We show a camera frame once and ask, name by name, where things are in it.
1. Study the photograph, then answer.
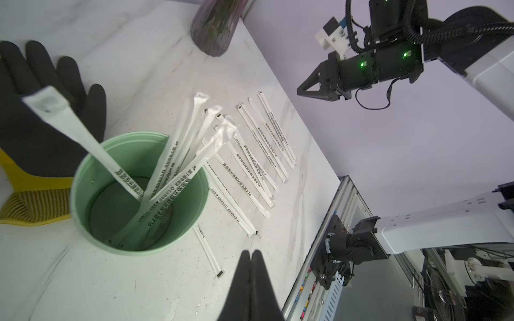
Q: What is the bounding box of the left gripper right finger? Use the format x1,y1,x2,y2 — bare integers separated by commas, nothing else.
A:
250,250,285,321

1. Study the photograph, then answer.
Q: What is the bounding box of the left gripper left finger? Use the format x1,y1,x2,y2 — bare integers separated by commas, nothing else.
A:
218,250,251,321

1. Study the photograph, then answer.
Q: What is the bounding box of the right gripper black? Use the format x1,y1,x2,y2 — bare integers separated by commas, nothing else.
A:
297,51,379,102

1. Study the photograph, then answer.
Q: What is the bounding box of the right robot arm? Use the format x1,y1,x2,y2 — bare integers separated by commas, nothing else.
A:
301,1,513,254

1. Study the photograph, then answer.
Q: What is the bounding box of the bundle of wrapped straws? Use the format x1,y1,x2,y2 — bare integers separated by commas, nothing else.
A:
24,86,236,254

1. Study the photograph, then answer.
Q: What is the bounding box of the green storage cup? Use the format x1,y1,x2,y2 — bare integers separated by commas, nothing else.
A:
70,132,209,256

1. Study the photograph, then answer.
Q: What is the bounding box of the purple glass vase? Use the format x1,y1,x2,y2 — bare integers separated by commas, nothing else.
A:
190,0,248,57

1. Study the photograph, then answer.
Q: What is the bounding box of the black yellow work glove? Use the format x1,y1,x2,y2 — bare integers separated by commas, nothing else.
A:
1,40,107,227

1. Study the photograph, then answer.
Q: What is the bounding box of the aluminium front rail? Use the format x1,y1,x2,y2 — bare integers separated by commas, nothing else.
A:
282,176,372,320

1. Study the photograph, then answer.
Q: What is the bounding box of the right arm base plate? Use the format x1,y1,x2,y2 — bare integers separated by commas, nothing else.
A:
311,214,356,290

